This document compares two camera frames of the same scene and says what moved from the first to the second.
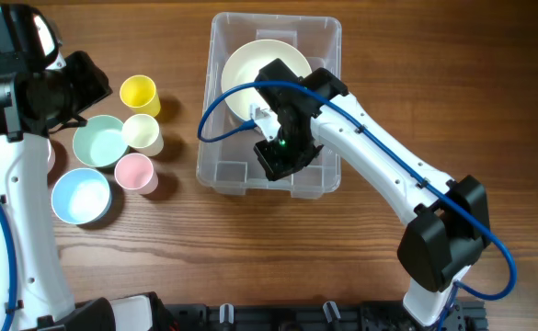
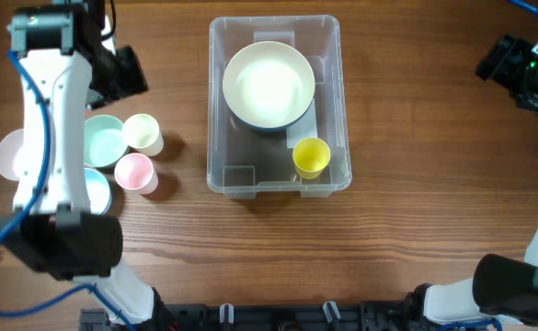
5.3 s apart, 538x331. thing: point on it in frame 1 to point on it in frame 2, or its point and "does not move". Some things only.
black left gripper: [90, 85] to [128, 74]
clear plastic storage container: [241, 45] does not move
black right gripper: [278, 162] to [496, 59]
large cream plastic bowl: [245, 64] does not move
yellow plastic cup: [140, 95] to [310, 157]
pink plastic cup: [135, 172] does not move
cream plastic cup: [142, 132] does not move
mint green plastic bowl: [100, 142] does not move
